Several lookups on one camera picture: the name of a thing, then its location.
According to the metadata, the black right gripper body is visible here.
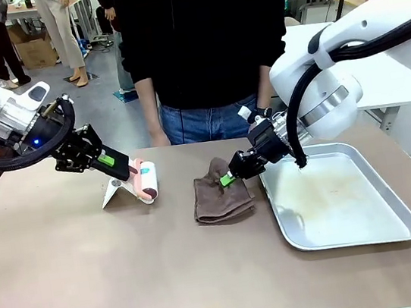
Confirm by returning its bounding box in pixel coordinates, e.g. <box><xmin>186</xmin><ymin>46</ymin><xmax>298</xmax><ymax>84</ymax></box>
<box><xmin>244</xmin><ymin>112</ymin><xmax>295</xmax><ymax>168</ymax></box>

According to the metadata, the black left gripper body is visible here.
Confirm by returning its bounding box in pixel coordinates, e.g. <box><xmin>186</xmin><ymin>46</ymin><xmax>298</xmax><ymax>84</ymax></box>
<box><xmin>48</xmin><ymin>121</ymin><xmax>108</xmax><ymax>178</ymax></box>

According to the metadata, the pink-handled lint roller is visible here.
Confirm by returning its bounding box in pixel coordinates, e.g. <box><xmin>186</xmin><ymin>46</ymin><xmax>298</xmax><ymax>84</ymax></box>
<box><xmin>127</xmin><ymin>155</ymin><xmax>162</xmax><ymax>207</ymax></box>

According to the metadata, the brown towel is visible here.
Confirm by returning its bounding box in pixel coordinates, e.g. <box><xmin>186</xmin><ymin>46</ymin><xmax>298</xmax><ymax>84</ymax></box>
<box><xmin>186</xmin><ymin>152</ymin><xmax>259</xmax><ymax>228</ymax></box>

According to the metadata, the person's left forearm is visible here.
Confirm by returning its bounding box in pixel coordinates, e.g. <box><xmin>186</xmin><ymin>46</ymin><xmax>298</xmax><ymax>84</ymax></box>
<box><xmin>253</xmin><ymin>63</ymin><xmax>280</xmax><ymax>112</ymax></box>

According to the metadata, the person's right forearm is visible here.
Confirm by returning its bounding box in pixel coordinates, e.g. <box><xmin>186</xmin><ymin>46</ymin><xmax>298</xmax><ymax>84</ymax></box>
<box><xmin>133</xmin><ymin>78</ymin><xmax>166</xmax><ymax>137</ymax></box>

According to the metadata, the person's right hand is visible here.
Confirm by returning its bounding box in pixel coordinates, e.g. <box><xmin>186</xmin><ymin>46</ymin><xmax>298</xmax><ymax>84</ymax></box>
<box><xmin>148</xmin><ymin>128</ymin><xmax>171</xmax><ymax>149</ymax></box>

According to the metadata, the white folded roller stand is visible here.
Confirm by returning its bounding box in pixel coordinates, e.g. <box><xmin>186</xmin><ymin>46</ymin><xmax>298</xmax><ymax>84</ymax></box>
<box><xmin>97</xmin><ymin>171</ymin><xmax>152</xmax><ymax>212</ymax></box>

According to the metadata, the black wristwatch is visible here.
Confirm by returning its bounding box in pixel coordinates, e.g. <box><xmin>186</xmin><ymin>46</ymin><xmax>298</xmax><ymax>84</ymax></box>
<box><xmin>257</xmin><ymin>105</ymin><xmax>275</xmax><ymax>120</ymax></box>

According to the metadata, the bystander in light jeans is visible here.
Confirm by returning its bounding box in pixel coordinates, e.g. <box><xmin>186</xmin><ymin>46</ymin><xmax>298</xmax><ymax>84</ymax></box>
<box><xmin>93</xmin><ymin>0</ymin><xmax>137</xmax><ymax>96</ymax></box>

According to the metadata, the brown cardboard box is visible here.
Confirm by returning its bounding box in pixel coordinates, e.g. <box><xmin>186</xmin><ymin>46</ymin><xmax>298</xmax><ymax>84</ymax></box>
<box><xmin>7</xmin><ymin>17</ymin><xmax>60</xmax><ymax>73</ymax></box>

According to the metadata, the silver metal tray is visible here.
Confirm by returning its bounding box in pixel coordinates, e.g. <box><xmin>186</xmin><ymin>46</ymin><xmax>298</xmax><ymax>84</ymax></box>
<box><xmin>256</xmin><ymin>131</ymin><xmax>411</xmax><ymax>259</ymax></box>

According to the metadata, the bystander in beige trousers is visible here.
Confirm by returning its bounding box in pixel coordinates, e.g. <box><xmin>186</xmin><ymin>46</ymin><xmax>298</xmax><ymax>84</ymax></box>
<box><xmin>33</xmin><ymin>0</ymin><xmax>90</xmax><ymax>92</ymax></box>

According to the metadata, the person in black sweater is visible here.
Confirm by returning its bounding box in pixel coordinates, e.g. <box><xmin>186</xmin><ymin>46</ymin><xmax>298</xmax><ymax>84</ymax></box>
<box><xmin>113</xmin><ymin>0</ymin><xmax>306</xmax><ymax>152</ymax></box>

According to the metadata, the large white side table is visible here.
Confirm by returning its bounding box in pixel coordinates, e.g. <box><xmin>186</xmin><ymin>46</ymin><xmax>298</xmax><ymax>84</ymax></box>
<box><xmin>284</xmin><ymin>9</ymin><xmax>411</xmax><ymax>145</ymax></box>

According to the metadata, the black right arm cable sleeve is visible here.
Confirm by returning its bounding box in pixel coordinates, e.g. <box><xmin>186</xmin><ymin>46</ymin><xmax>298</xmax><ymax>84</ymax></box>
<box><xmin>272</xmin><ymin>12</ymin><xmax>411</xmax><ymax>171</ymax></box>

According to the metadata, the black arm cable sleeve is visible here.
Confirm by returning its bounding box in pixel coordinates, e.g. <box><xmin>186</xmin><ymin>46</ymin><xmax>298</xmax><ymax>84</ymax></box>
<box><xmin>0</xmin><ymin>93</ymin><xmax>85</xmax><ymax>174</ymax></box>
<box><xmin>272</xmin><ymin>12</ymin><xmax>411</xmax><ymax>171</ymax></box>

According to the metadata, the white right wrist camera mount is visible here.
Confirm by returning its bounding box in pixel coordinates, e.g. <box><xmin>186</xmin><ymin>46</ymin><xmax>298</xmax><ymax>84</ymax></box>
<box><xmin>236</xmin><ymin>102</ymin><xmax>264</xmax><ymax>127</ymax></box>

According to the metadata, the black left arm cable sleeve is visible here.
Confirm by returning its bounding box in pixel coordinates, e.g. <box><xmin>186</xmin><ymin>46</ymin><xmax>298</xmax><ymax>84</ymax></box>
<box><xmin>0</xmin><ymin>93</ymin><xmax>85</xmax><ymax>174</ymax></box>

